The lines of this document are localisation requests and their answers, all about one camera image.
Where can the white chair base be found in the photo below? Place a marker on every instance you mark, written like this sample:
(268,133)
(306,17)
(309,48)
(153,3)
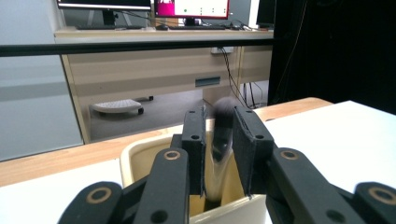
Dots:
(116,106)

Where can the wide dark-screen monitor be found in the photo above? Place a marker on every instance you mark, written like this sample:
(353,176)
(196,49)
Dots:
(102,3)

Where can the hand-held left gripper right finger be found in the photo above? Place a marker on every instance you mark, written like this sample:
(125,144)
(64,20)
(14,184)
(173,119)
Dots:
(252,146)

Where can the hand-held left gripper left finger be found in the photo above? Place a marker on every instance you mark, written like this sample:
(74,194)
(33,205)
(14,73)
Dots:
(195,146)

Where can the black computer mouse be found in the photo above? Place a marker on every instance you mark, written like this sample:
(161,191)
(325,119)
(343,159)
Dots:
(162,27)

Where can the light wooden desk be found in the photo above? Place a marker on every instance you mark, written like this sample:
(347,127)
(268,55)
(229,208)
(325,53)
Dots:
(140,74)

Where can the black keyboard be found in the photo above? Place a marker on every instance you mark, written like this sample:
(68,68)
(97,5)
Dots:
(109,27)
(197,27)

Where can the narrow dark monitor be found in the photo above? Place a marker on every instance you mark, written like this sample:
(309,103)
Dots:
(266,12)

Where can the white table cover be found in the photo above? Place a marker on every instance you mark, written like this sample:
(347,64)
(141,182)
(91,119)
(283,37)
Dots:
(327,149)

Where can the black makeup brush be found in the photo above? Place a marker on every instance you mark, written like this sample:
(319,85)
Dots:
(221,137)

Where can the monitor with pink white screen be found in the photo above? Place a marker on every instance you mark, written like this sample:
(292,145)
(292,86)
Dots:
(193,7)

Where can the black curtain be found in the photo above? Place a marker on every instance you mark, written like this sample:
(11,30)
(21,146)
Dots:
(336,46)

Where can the white power socket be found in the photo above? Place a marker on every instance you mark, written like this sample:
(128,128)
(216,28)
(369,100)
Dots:
(222,50)

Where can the cream square ceramic cup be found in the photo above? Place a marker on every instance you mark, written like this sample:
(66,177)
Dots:
(137,161)

